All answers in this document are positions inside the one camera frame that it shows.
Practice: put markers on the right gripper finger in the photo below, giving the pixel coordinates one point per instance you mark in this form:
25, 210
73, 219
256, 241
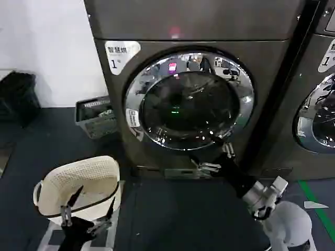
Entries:
206, 166
228, 151

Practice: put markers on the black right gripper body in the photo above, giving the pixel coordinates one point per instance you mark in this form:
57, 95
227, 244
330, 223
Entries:
235, 177

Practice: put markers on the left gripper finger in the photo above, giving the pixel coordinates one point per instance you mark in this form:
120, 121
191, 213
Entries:
102, 225
66, 215

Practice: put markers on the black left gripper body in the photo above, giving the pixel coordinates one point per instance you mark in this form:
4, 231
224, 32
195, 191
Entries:
76, 232

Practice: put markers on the round glass dryer door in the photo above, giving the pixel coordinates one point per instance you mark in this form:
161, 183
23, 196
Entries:
183, 104
319, 130

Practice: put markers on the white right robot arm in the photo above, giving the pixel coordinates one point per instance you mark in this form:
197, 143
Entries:
288, 227

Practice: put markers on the grey basket platform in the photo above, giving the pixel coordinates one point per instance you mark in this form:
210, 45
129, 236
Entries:
52, 235

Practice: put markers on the white perforated laundry basket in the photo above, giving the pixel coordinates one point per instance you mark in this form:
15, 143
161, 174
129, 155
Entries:
78, 172

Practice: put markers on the grey tumble dryer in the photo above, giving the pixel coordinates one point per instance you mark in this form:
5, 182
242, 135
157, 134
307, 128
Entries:
306, 162
199, 21

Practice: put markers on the grey triangular floor marker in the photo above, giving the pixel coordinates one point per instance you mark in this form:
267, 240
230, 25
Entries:
315, 205

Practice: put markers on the white door warning sticker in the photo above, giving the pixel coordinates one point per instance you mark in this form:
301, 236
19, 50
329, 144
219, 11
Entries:
134, 121

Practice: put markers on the green floor tape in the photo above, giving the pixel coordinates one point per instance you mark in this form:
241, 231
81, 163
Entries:
318, 209

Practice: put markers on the grey plastic crate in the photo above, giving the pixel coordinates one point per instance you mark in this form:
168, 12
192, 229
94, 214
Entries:
98, 128

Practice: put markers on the black plastic crate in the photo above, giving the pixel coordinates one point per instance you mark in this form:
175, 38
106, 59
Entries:
18, 96

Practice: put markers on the white number sticker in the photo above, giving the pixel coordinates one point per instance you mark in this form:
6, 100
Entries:
328, 60
117, 56

